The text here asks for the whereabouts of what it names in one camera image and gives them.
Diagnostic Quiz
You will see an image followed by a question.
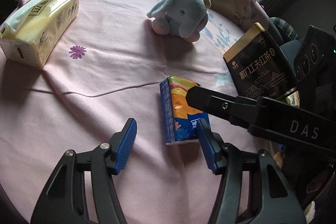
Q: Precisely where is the black gold tea box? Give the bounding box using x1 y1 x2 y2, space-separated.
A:
223 23 295 99

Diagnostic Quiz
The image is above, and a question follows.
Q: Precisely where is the blue pocket tissue pack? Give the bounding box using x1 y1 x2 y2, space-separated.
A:
159 76 210 145

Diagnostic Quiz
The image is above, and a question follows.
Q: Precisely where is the dark grey chair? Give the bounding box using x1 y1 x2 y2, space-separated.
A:
270 17 302 58

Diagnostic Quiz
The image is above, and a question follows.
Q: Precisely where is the blue plush elephant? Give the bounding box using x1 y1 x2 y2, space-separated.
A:
147 0 211 43

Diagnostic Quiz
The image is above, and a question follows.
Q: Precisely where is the large yellow tissue pack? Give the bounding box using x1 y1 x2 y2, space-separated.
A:
1 0 80 69

